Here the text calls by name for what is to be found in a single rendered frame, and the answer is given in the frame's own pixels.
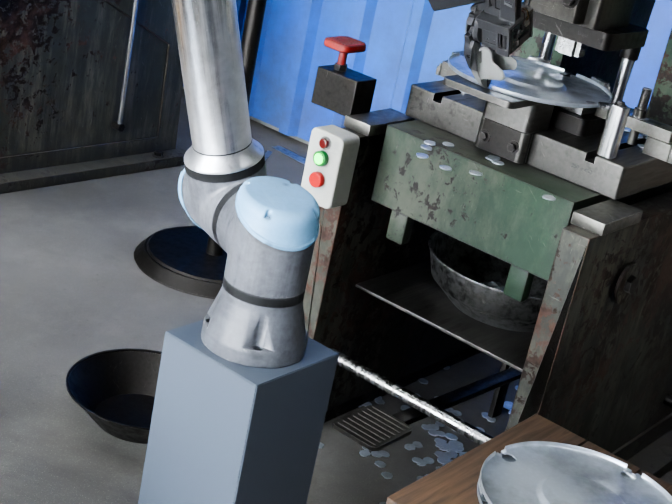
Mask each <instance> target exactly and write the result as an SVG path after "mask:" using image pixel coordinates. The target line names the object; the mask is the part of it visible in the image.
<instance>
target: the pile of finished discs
mask: <svg viewBox="0 0 672 504"><path fill-rule="evenodd" d="M627 466H628V464H626V463H624V462H622V461H620V460H618V459H616V458H613V457H611V456H608V455H606V454H603V453H600V452H597V451H594V450H591V449H587V448H584V447H580V446H575V445H571V444H565V443H558V442H548V441H528V442H520V443H515V444H510V445H507V446H505V449H504V450H501V453H500V454H499V453H498V452H497V453H496V451H494V452H493V453H492V454H490V455H489V456H488V457H487V458H486V460H485V461H484V463H483V465H482V468H481V472H480V477H479V480H478V484H477V496H478V500H479V503H480V504H672V496H671V495H670V494H669V493H668V492H667V491H666V490H665V489H664V488H663V487H662V486H660V485H659V484H658V483H657V482H655V481H654V480H653V479H651V478H650V477H649V476H647V475H646V474H644V473H643V474H642V476H641V475H639V474H638V473H636V474H634V473H632V470H631V469H629V468H627Z"/></svg>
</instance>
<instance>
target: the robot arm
mask: <svg viewBox="0 0 672 504"><path fill-rule="evenodd" d="M171 1H172V8H173V15H174V22H175V29H176V36H177V43H178V50H179V57H180V63H181V70H182V77H183V84H184V91H185V98H186V105H187V112H188V119H189V126H190V133H191V140H192V146H191V147H190V148H189V149H188V150H187V151H186V153H185V155H184V166H185V168H184V170H183V171H181V173H180V176H179V181H178V194H179V199H180V202H181V204H182V206H183V208H184V210H185V211H186V213H187V215H188V216H189V218H190V219H191V220H192V221H193V223H195V224H196V225H197V226H198V227H199V228H201V229H202V230H204V231H205V232H206V233H207V234H208V235H209V236H210V237H211V238H212V239H213V240H214V241H215V242H216V243H217V244H218V245H219V246H220V247H221V248H222V249H223V250H224V251H225V252H226V253H227V260H226V266H225V272H224V277H223V283H222V287H221V289H220V291H219V293H218V295H217V297H216V298H215V300H214V302H213V304H212V305H211V307H210V309H209V311H208V313H207V314H206V316H205V318H204V321H203V326H202V331H201V339H202V342H203V343H204V345H205V346H206V347H207V348H208V349H209V350H210V351H211V352H213V353H214V354H216V355H217V356H219V357H221V358H223V359H225V360H228V361H230V362H233V363H236V364H240V365H244V366H248V367H255V368H282V367H287V366H290V365H293V364H295V363H297V362H299V361H300V360H301V359H302V358H303V357H304V355H305V351H306V346H307V340H308V336H307V331H306V329H305V317H304V308H303V299H304V294H305V289H306V284H307V279H308V275H309V270H310V265H311V260H312V255H313V250H314V245H315V241H316V239H317V237H318V233H319V217H320V209H319V205H318V203H317V201H316V199H315V198H314V197H313V195H312V194H311V193H310V192H308V191H307V190H306V189H304V188H303V187H301V186H299V185H298V184H291V183H290V181H288V180H285V179H281V178H277V177H270V176H267V173H266V164H265V155H264V148H263V146H262V145H261V144H260V143H259V142H258V141H256V140H254V139H253V138H252V136H251V127H250V118H249V110H248V101H247V92H246V84H245V75H244V66H243V58H242V49H241V41H240V32H239V23H238V15H237V6H236V0H171ZM428 1H429V3H430V5H431V8H432V10H433V11H439V10H444V9H449V8H454V7H459V6H464V5H469V4H473V5H472V6H471V7H470V10H471V12H470V13H469V15H468V17H467V20H466V25H465V35H464V56H465V59H466V62H467V65H468V67H469V69H471V72H472V74H473V76H474V77H475V79H476V80H477V82H478V83H479V84H480V85H481V86H482V87H483V88H487V87H488V86H489V85H490V82H491V80H499V81H501V80H503V79H504V78H505V74H504V71H503V70H514V69H516V67H517V62H516V60H515V59H514V58H513V57H512V56H511V55H510V54H511V53H513V52H514V51H515V50H516V49H517V48H518V47H519V46H521V45H522V44H523V43H524V42H525V41H526V40H527V39H529V37H532V32H533V8H531V7H528V6H524V5H522V0H428ZM474 3H475V4H474ZM480 42H481V44H480Z"/></svg>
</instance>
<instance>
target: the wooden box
mask: <svg viewBox="0 0 672 504"><path fill-rule="evenodd" d="M528 441H548V442H558V443H565V444H571V445H575V446H580V447H584V448H587V449H591V450H594V451H597V452H600V453H603V454H606V455H608V456H611V457H613V458H616V459H618V460H620V461H622V462H624V463H626V464H628V466H627V468H629V469H631V470H632V473H634V474H636V473H638V474H639V475H641V476H642V474H643V473H644V474H646V475H647V476H649V477H650V478H651V479H653V480H654V481H655V482H657V483H658V484H659V485H660V486H662V487H663V488H664V489H665V490H666V491H667V492H668V493H669V494H670V495H671V496H672V485H671V484H669V483H667V482H665V481H663V480H661V479H659V478H657V477H656V476H654V475H652V474H650V473H648V472H646V471H644V470H643V471H641V472H640V470H641V469H640V468H639V467H637V466H635V465H633V464H631V463H629V462H627V461H625V460H623V459H622V458H620V457H618V456H616V455H614V454H612V453H610V452H608V451H606V450H605V449H603V448H601V447H599V446H597V445H595V444H593V443H591V442H589V441H588V442H586V440H585V439H584V438H582V437H580V436H578V435H576V434H574V433H572V432H570V431H569V430H567V429H565V428H563V427H561V426H559V425H557V424H555V423H553V422H552V421H550V420H548V419H546V418H544V417H542V416H540V415H538V414H535V415H533V416H531V417H529V418H528V419H526V420H524V421H522V422H520V423H519V424H517V425H515V426H513V427H511V428H510V429H508V430H506V431H504V432H503V433H501V434H499V435H497V436H495V437H494V438H492V439H490V440H488V441H487V442H485V443H483V444H481V445H479V446H478V447H476V448H474V449H472V450H471V451H469V452H467V453H465V454H463V455H462V456H460V457H458V458H456V459H454V460H453V461H451V462H449V463H447V464H446V465H444V466H442V467H440V468H438V469H437V470H435V471H433V472H431V473H430V474H428V475H426V476H424V477H422V478H421V479H419V480H417V481H415V482H414V483H412V484H410V485H408V486H406V487H405V488H403V489H401V490H399V491H397V492H396V493H394V494H392V495H390V496H389V497H387V501H386V504H480V503H479V500H478V496H477V484H478V480H479V477H480V472H481V468H482V465H483V463H484V461H485V460H486V458H487V457H488V456H489V455H490V454H492V453H493V452H494V451H496V453H497V452H498V453H499V454H500V453H501V450H504V449H505V446H507V445H510V444H515V443H520V442H528ZM585 442H586V443H585Z"/></svg>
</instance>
